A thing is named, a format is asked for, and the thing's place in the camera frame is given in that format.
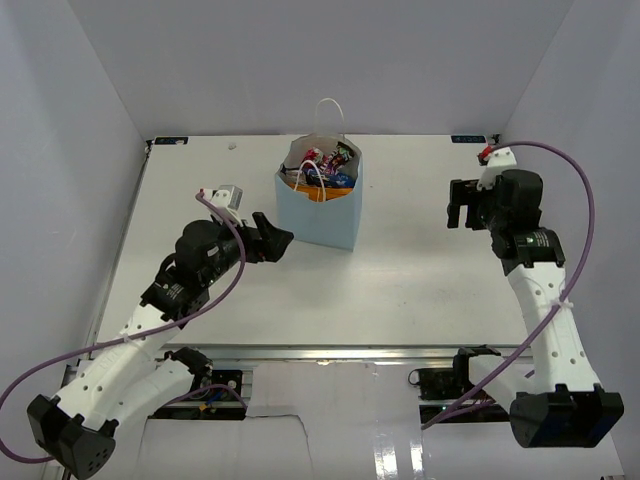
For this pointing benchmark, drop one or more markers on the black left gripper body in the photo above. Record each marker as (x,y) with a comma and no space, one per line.
(252,246)

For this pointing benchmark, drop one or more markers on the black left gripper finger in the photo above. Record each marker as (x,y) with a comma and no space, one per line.
(263,226)
(275,244)

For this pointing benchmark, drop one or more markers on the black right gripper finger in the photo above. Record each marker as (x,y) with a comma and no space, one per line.
(459,191)
(453,215)

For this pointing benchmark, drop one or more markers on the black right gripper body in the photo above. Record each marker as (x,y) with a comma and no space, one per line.
(483,212)

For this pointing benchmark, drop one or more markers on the orange Kettle chips bag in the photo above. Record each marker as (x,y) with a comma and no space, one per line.
(318,194)

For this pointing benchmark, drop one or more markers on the dark blue snack bag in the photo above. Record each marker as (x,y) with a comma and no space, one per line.
(330,181)

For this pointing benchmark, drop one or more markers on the red pink candy packet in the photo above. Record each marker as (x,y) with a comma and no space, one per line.
(315,155)

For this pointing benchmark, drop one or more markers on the purple brown M&M's packet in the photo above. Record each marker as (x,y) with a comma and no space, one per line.
(340,156)

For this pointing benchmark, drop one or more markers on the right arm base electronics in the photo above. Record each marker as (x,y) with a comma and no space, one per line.
(437,388)

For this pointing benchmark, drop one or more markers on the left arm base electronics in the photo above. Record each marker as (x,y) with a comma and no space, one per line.
(219,396)

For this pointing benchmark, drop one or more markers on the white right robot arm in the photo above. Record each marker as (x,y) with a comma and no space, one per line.
(564,403)

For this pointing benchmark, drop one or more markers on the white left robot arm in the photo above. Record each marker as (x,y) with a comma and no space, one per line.
(79,425)

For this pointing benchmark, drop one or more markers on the light blue paper bag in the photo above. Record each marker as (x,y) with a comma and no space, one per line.
(332,223)

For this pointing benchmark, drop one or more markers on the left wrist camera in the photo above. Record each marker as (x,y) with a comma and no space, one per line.
(223,202)

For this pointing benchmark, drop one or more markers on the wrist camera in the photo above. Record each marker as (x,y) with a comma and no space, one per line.
(223,202)
(494,162)

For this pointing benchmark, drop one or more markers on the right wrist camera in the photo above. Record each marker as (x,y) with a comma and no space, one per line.
(494,162)

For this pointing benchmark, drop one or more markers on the aluminium table edge rail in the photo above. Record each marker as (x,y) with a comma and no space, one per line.
(325,353)

